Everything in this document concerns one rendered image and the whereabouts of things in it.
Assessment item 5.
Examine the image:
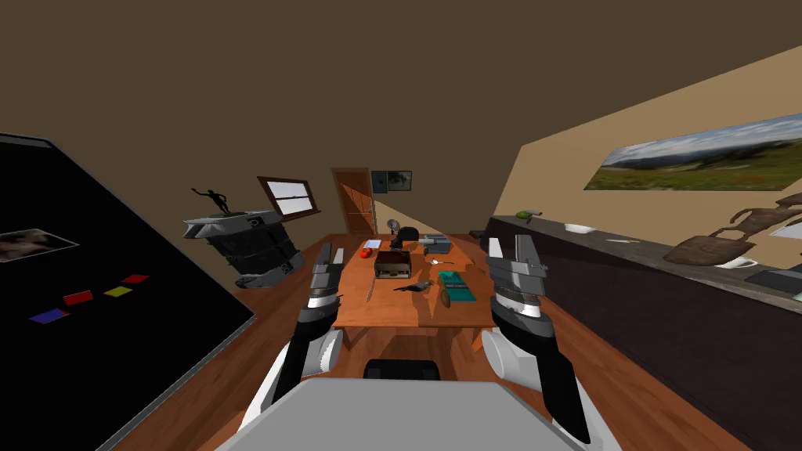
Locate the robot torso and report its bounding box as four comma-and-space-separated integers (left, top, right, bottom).
215, 359, 588, 451

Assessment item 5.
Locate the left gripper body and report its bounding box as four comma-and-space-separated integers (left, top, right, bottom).
309, 262, 345, 301

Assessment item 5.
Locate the brown framed window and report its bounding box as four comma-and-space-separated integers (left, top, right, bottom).
256, 175, 323, 223

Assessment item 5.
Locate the large black screen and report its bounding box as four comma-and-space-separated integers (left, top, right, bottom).
0, 132, 258, 451

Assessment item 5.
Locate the black grey cabinet with statue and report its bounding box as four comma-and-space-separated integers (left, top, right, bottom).
182, 186, 306, 290

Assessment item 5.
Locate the brown box radio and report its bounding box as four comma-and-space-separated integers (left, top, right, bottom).
374, 251, 413, 280

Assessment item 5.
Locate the teal book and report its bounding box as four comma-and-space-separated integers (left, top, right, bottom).
437, 270, 478, 303

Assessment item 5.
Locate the dark long sideboard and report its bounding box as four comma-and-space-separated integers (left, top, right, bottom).
483, 190, 802, 451

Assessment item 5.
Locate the wide meadow landscape picture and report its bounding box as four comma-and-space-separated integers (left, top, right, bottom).
582, 112, 802, 193

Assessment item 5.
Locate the brown wooden door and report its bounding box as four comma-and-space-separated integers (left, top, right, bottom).
330, 166, 380, 236

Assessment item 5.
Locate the orange wooden table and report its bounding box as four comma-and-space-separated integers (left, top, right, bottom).
331, 233, 500, 349

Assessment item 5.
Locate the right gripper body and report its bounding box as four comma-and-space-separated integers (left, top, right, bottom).
485, 256, 550, 301

